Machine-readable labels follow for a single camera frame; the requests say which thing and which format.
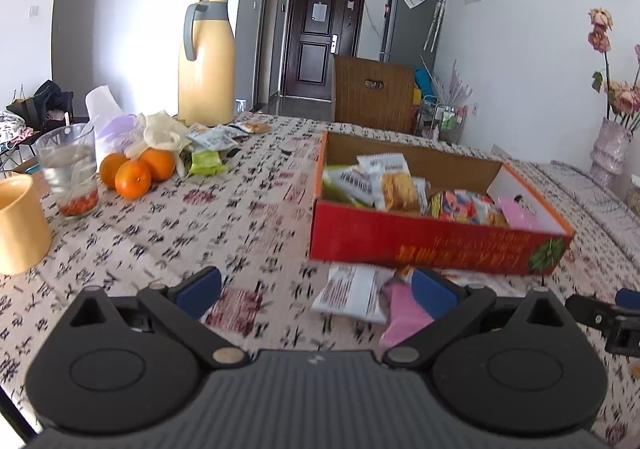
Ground grey interior door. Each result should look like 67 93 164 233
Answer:
252 0 283 112

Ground dark clothes heap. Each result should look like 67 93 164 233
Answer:
5 79 75 130

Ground orange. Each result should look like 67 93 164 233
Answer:
99 153 128 189
138 148 177 181
114 159 153 200

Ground wire storage trolley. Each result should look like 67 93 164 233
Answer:
415 99 468 142

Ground blue plastic dustpan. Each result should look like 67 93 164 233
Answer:
414 68 436 102

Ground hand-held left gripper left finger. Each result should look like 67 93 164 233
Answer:
65 265 251 370

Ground dark brown entrance door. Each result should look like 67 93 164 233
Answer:
281 0 368 102

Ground yellow cup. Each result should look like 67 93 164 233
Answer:
0 174 53 276

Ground bright green snack packet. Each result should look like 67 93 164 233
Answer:
189 149 229 176

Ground wooden chair back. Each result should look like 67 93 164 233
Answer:
332 55 417 134

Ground lilac tissue pack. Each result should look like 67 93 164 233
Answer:
85 85 138 165

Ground white dried grass bunch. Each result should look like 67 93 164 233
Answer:
432 60 473 105

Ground grey refrigerator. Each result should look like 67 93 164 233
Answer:
380 0 448 65

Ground clear glass cup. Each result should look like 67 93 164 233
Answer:
34 123 100 219

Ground white red-print snack packet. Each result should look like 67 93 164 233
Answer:
310 263 396 325

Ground clear storage jar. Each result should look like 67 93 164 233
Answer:
624 179 640 217

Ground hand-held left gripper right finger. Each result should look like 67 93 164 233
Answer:
382 266 568 370

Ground pink snack packet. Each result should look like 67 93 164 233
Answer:
378 279 436 349

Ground white umbrella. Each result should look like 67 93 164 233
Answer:
424 0 447 52

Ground pile of mixed snacks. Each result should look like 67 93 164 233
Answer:
321 153 543 230

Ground white rubber gloves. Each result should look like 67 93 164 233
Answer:
124 110 193 177

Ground small orange snack packet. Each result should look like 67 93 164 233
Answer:
231 120 273 136

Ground dried rose bouquet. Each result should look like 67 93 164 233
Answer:
587 6 640 132

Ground white blue snack packet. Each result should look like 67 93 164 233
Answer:
192 126 241 153

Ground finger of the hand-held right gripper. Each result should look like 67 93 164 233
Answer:
565 294 631 330
615 288 640 312

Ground red cardboard box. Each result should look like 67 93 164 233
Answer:
309 130 575 276

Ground yellow thermos jug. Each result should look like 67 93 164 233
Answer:
177 0 237 126

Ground pink textured vase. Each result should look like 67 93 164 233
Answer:
589 116 633 190

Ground grey patterned cloth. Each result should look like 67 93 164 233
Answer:
492 144 640 250

